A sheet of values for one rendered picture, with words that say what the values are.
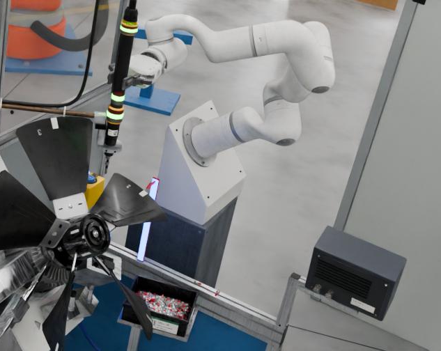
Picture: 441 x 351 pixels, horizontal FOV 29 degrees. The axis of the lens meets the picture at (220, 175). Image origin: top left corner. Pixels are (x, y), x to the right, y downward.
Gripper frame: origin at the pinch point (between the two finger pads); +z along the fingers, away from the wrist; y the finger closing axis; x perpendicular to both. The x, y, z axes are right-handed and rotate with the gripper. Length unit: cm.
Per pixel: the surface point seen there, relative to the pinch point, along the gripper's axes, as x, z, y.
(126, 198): -45.3, -16.6, 0.3
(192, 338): -100, -35, -25
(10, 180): -23.4, 28.8, 11.0
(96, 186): -59, -35, 21
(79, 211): -40.1, 6.3, 3.0
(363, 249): -40, -35, -70
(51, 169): -31.4, 5.7, 14.1
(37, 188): -98, -75, 70
